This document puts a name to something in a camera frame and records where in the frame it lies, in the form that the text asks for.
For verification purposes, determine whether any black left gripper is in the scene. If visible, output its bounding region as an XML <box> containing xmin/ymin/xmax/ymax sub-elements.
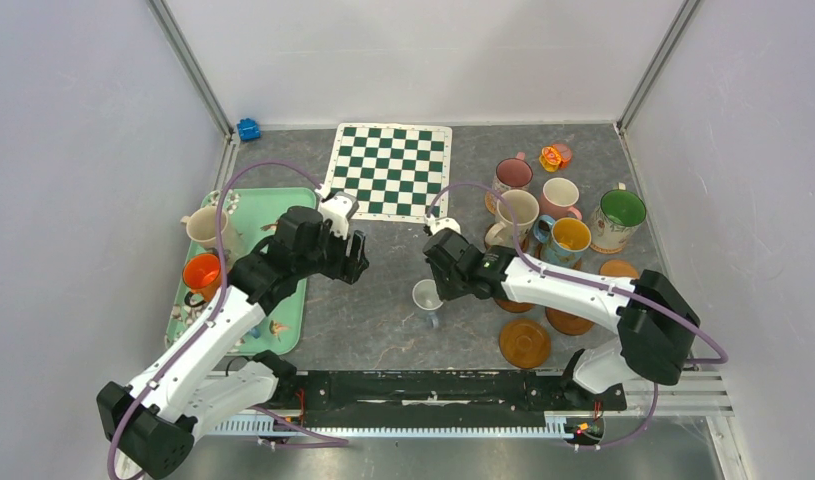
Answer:
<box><xmin>295</xmin><ymin>218</ymin><xmax>369</xmax><ymax>284</ymax></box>

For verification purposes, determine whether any grey white mug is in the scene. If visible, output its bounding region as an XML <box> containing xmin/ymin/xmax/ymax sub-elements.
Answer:
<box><xmin>411</xmin><ymin>279</ymin><xmax>443</xmax><ymax>329</ymax></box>

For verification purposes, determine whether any cream ceramic mug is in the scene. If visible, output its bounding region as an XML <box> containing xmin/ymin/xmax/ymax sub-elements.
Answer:
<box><xmin>484</xmin><ymin>189</ymin><xmax>540</xmax><ymax>250</ymax></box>

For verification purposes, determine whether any brown wooden ridged coaster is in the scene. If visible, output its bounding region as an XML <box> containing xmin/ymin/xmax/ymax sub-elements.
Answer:
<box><xmin>498</xmin><ymin>318</ymin><xmax>551</xmax><ymax>369</ymax></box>
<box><xmin>545</xmin><ymin>307</ymin><xmax>594</xmax><ymax>336</ymax></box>

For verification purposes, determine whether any yellow interior mug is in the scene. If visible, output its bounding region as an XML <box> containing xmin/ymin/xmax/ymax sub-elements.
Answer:
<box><xmin>533</xmin><ymin>215</ymin><xmax>592</xmax><ymax>268</ymax></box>

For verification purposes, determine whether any pink ghost pattern mug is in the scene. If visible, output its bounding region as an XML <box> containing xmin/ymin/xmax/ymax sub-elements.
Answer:
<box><xmin>491</xmin><ymin>152</ymin><xmax>534</xmax><ymax>195</ymax></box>

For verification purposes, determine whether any pink mug cream interior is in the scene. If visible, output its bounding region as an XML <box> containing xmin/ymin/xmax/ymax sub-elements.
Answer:
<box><xmin>539</xmin><ymin>177</ymin><xmax>582</xmax><ymax>220</ymax></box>

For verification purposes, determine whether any green interior cartoon mug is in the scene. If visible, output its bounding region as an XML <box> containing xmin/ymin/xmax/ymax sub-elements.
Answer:
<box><xmin>587</xmin><ymin>182</ymin><xmax>647</xmax><ymax>248</ymax></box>

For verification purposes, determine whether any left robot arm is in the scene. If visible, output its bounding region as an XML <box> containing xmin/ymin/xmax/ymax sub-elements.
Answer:
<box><xmin>96</xmin><ymin>198</ymin><xmax>369</xmax><ymax>479</ymax></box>

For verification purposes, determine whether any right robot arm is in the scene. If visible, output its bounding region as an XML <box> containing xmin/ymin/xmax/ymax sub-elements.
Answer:
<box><xmin>423</xmin><ymin>227</ymin><xmax>700</xmax><ymax>408</ymax></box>

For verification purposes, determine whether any plain orange cork coaster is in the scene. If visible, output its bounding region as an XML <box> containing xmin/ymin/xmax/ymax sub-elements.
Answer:
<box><xmin>599</xmin><ymin>259</ymin><xmax>640</xmax><ymax>279</ymax></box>

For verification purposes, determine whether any green white chessboard mat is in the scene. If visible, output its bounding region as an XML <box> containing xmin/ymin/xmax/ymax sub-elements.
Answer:
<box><xmin>324</xmin><ymin>123</ymin><xmax>453</xmax><ymax>224</ymax></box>

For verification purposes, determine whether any green floral tray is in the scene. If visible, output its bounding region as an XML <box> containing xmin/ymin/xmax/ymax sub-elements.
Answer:
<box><xmin>164</xmin><ymin>187</ymin><xmax>316</xmax><ymax>357</ymax></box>

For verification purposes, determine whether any orange pink toy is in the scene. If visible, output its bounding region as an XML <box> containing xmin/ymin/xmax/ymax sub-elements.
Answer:
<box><xmin>539</xmin><ymin>143</ymin><xmax>573</xmax><ymax>173</ymax></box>

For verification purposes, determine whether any orange mug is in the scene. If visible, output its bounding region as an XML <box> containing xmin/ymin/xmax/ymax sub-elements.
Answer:
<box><xmin>182</xmin><ymin>253</ymin><xmax>221</xmax><ymax>308</ymax></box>

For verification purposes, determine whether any beige mug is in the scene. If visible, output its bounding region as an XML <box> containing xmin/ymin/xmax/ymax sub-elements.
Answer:
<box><xmin>180</xmin><ymin>206</ymin><xmax>245</xmax><ymax>263</ymax></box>

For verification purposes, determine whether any blue toy block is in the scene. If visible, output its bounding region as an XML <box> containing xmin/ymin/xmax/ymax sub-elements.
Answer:
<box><xmin>236</xmin><ymin>118</ymin><xmax>261</xmax><ymax>142</ymax></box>

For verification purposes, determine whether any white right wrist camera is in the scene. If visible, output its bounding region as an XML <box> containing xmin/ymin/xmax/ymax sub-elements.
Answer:
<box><xmin>424</xmin><ymin>215</ymin><xmax>461</xmax><ymax>236</ymax></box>

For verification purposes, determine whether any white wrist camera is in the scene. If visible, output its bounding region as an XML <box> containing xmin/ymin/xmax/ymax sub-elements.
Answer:
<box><xmin>424</xmin><ymin>215</ymin><xmax>461</xmax><ymax>236</ymax></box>
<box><xmin>314</xmin><ymin>184</ymin><xmax>359</xmax><ymax>239</ymax></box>

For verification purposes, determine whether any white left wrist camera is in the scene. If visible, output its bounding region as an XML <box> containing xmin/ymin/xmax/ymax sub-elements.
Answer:
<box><xmin>314</xmin><ymin>184</ymin><xmax>359</xmax><ymax>239</ymax></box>

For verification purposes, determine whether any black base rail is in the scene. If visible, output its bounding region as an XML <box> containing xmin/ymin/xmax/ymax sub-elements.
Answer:
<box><xmin>264</xmin><ymin>370</ymin><xmax>627</xmax><ymax>429</ymax></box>

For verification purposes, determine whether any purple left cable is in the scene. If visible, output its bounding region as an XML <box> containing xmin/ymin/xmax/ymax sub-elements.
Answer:
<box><xmin>106</xmin><ymin>160</ymin><xmax>350</xmax><ymax>480</ymax></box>

